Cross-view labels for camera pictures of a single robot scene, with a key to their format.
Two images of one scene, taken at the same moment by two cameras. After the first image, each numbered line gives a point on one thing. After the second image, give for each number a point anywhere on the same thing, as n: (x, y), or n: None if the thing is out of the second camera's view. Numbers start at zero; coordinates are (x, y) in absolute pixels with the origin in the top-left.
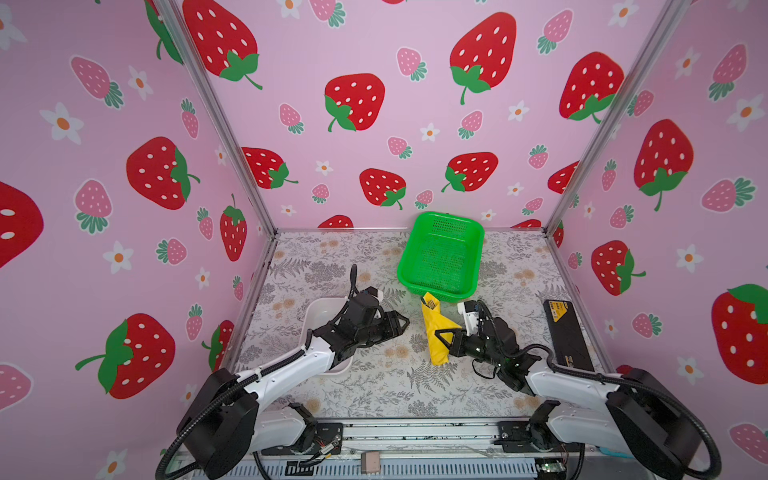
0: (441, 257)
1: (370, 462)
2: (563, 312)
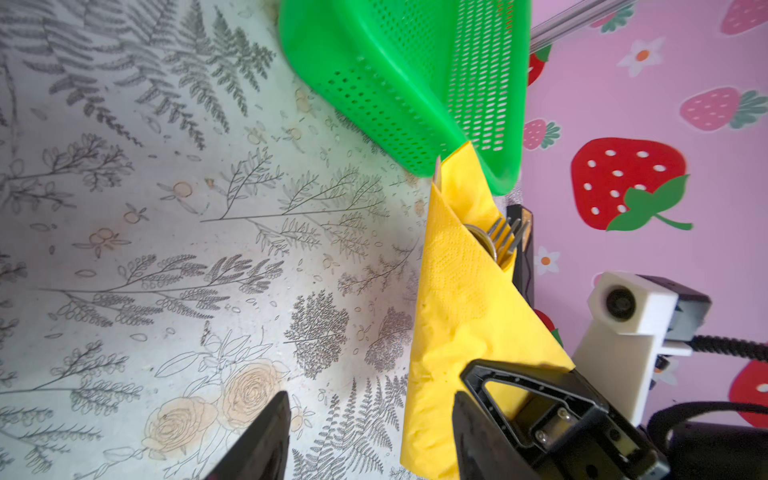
0: (426, 75)
1: None
2: (523, 273)
